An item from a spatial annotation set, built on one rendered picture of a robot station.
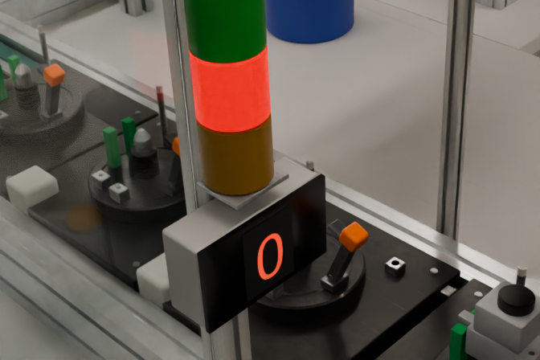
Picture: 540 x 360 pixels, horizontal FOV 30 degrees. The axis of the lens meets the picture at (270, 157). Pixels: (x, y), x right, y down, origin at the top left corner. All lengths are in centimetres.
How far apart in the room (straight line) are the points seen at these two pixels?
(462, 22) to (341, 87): 60
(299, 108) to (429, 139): 21
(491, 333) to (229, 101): 34
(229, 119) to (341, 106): 91
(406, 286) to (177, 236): 41
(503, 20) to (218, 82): 123
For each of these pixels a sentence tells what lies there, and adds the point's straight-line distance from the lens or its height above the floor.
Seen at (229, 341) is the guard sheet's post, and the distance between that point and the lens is 80.
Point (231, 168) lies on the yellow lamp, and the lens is 66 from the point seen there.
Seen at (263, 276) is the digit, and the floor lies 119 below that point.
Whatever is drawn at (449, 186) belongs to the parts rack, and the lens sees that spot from 112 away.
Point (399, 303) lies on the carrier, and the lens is 102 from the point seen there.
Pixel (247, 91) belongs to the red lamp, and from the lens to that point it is 63.
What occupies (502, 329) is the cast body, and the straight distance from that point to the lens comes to 85.
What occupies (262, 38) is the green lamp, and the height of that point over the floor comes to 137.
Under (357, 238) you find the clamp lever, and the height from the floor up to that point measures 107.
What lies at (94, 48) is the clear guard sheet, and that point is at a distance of 61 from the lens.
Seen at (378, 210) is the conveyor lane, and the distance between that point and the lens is 116.
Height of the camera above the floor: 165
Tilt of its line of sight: 34 degrees down
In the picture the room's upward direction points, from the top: 3 degrees counter-clockwise
